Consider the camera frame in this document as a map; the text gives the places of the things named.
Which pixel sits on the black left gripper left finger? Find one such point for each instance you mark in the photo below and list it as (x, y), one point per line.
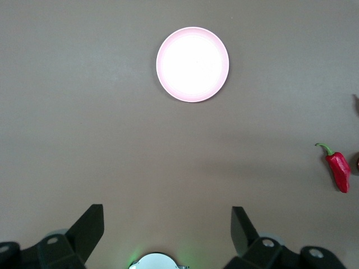
(84, 232)

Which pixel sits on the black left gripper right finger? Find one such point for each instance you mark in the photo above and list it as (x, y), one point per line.
(244, 235)

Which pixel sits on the red chili pepper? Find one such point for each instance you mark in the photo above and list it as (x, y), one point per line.
(340, 171)

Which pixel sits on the purple eggplant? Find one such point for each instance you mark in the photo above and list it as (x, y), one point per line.
(356, 105)

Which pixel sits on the round white metal disc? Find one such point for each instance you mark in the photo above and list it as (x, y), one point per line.
(158, 262)

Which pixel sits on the pink round plate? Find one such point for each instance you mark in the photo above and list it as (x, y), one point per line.
(193, 64)

